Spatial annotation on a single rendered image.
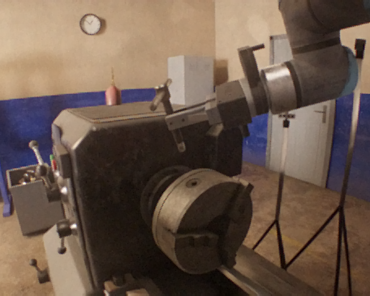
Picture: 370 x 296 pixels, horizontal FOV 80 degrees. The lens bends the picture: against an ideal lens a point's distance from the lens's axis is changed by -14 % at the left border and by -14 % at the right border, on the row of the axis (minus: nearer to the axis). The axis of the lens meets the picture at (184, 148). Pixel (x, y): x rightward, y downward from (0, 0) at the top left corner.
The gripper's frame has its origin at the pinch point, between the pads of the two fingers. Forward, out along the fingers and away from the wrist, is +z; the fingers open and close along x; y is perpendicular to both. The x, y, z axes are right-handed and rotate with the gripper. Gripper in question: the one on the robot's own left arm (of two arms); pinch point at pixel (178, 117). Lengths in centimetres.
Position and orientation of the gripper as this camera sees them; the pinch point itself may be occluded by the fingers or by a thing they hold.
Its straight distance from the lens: 49.7
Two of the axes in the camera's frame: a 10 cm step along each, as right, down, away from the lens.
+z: -9.4, 2.5, 2.4
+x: 1.0, -4.6, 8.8
